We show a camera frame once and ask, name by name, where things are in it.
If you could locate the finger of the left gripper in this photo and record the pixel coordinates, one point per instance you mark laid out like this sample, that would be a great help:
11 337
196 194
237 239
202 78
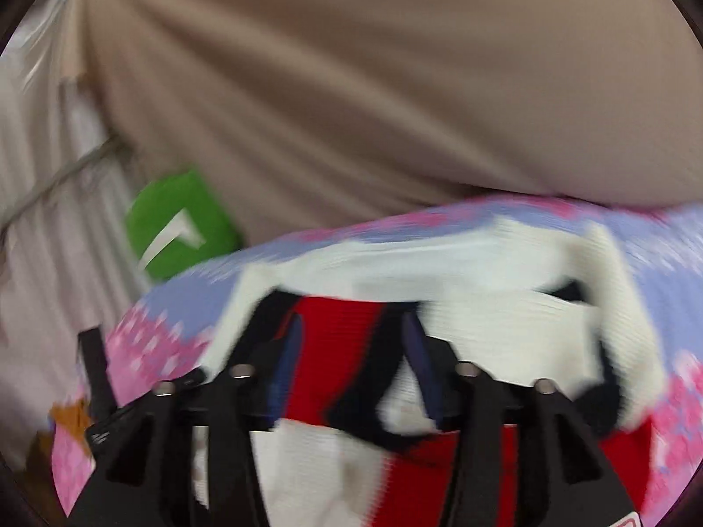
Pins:
102 402

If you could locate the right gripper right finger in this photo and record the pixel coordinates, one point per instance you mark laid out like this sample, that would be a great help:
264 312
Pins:
525 455

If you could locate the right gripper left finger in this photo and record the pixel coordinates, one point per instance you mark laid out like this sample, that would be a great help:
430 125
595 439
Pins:
181 454

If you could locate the white red knitted sweater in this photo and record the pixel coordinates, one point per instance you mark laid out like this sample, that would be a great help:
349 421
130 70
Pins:
351 442

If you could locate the orange knitted glove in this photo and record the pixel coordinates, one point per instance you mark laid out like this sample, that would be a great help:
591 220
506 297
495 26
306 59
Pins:
74 419

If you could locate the pink floral bed sheet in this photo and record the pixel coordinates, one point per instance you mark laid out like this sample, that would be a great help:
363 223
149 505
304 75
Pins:
648 263

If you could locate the green cushion white stripe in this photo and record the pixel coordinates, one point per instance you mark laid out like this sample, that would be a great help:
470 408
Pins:
175 223

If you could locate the white satin curtain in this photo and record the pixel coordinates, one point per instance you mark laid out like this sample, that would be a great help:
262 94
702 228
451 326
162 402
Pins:
65 263

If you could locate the grey curtain tie band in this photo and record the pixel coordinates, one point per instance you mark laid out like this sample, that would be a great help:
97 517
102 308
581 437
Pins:
113 145

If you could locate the beige draped curtain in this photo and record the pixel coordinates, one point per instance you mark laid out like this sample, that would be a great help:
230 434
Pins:
323 113

